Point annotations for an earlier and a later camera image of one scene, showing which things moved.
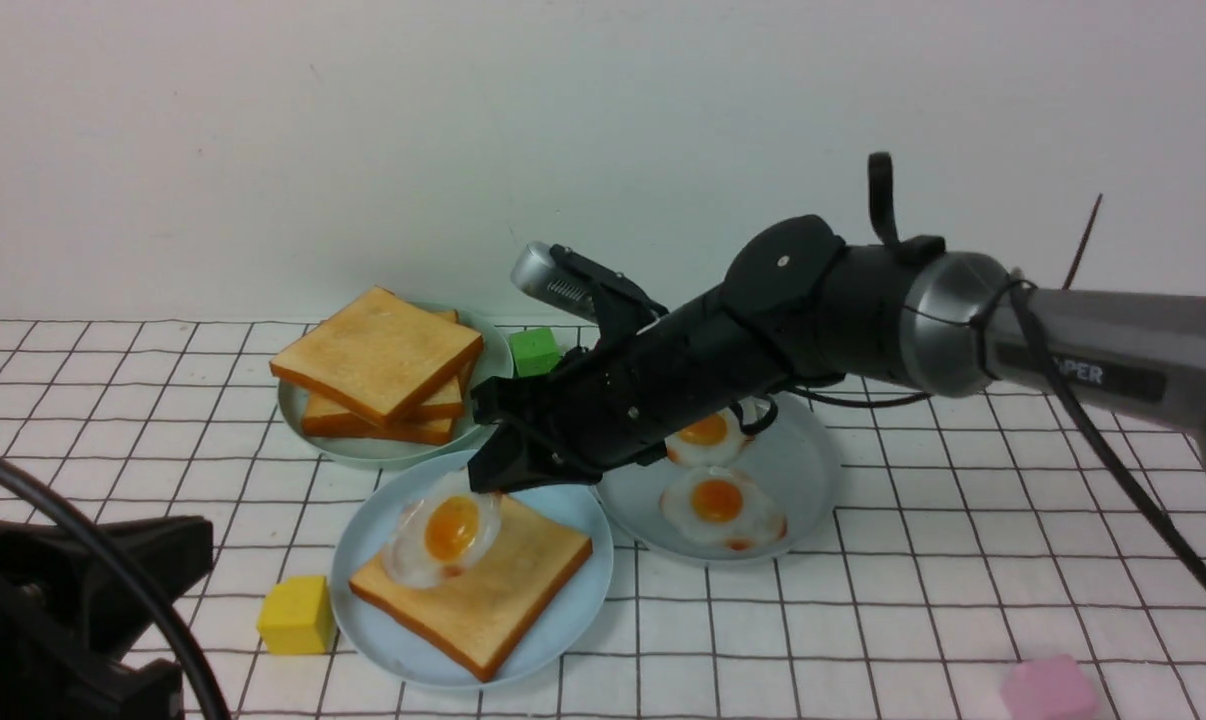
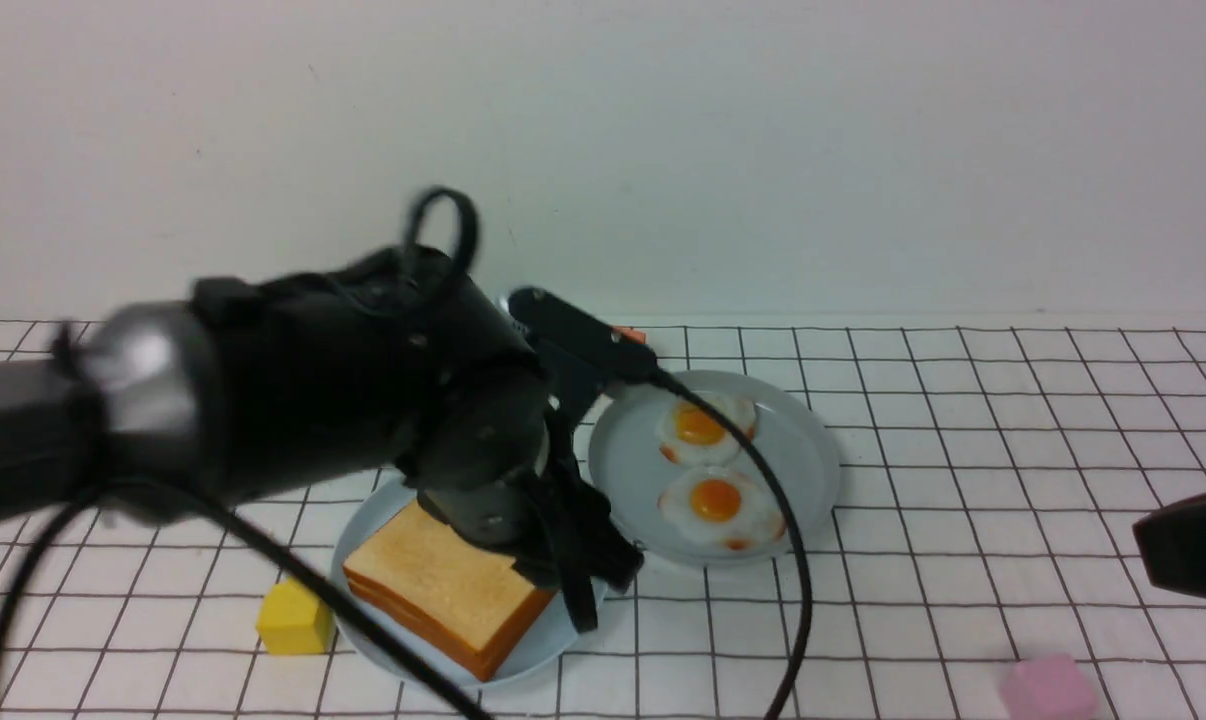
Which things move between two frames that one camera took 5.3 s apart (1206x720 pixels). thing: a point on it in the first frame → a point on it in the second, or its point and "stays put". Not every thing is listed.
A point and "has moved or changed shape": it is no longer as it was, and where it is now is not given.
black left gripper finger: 173,550 → 550,550
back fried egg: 714,441 stays put
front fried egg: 723,506 stays put
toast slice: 381,355 has moved or changed shape
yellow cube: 296,617 stays put
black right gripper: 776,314 → 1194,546
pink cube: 1049,687 stays put
